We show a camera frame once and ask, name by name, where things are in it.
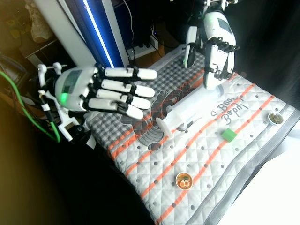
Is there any thin white cable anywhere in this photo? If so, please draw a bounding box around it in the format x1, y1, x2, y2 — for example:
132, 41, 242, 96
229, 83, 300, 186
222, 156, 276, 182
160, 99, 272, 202
121, 0, 135, 47

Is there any green toy block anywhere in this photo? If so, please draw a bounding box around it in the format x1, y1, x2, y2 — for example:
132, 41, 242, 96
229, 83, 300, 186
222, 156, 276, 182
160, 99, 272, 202
221, 128, 237, 143

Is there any small orange toy bowl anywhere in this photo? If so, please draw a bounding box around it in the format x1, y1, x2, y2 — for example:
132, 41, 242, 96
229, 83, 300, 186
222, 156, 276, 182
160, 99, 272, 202
175, 172, 194, 191

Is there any white column with blue light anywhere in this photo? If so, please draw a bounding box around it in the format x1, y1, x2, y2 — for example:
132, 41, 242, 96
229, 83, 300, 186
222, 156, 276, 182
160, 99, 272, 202
32, 0, 130, 70

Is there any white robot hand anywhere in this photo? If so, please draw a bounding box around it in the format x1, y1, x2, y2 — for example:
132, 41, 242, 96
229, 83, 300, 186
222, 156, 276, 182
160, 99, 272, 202
183, 9, 241, 90
54, 63, 158, 120

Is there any crumpled beige bag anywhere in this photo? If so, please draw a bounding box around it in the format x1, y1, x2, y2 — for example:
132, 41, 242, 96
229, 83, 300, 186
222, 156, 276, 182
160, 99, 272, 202
24, 0, 53, 44

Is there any small green toy bowl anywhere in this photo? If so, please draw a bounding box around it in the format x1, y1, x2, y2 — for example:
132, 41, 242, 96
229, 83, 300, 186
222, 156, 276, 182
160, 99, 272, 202
268, 111, 284, 126

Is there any large clear plastic syringe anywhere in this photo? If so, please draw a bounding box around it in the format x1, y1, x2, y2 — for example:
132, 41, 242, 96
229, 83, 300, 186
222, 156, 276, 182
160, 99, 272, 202
155, 84, 225, 138

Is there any grey quilt with bear print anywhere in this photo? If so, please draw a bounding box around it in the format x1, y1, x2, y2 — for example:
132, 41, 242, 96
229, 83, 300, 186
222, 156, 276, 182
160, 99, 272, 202
84, 44, 297, 225

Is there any green cable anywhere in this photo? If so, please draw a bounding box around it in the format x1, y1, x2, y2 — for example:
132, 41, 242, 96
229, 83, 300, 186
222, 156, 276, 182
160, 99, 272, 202
0, 71, 61, 143

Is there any white power strip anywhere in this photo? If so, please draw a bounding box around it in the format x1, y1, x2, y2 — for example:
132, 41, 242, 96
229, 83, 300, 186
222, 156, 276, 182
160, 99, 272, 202
126, 35, 160, 58

